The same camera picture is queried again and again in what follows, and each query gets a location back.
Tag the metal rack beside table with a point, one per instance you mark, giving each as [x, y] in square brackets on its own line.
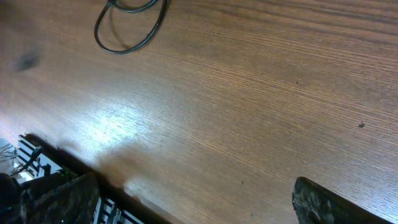
[33, 159]

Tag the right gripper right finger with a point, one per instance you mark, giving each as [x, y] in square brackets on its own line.
[314, 204]

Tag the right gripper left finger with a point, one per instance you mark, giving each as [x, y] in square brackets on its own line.
[59, 198]

